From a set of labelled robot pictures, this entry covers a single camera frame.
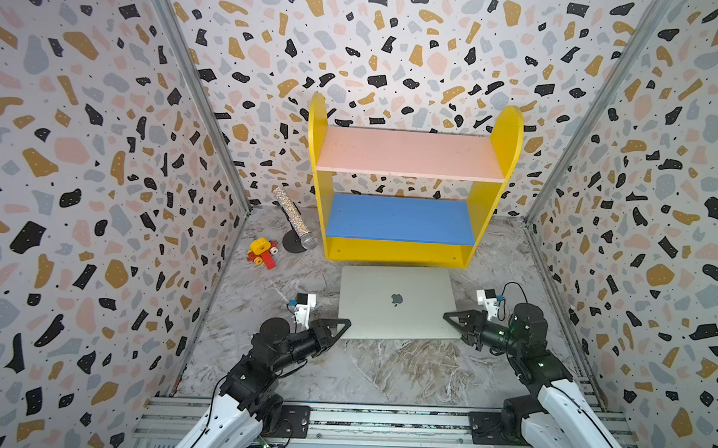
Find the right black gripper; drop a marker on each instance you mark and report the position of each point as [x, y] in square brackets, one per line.
[472, 324]

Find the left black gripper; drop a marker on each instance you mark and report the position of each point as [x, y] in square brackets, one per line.
[320, 334]

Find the silver laptop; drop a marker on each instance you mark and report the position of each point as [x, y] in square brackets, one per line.
[396, 303]

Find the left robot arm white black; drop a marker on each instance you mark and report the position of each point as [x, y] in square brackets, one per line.
[245, 410]

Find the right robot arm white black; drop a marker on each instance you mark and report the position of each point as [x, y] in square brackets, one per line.
[554, 413]

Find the glitter tube on black base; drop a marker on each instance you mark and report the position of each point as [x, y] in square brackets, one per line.
[299, 238]

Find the red yellow toy vehicle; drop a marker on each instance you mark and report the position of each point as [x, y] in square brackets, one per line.
[262, 253]

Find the yellow shelf pink blue boards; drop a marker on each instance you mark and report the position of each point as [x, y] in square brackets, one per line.
[404, 230]

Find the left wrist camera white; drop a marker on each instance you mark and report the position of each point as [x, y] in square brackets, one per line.
[301, 308]

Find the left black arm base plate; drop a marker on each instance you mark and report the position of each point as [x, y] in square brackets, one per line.
[287, 421]

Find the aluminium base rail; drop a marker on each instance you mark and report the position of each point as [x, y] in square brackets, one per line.
[167, 420]

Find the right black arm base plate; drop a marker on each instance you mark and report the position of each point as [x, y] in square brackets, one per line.
[499, 428]

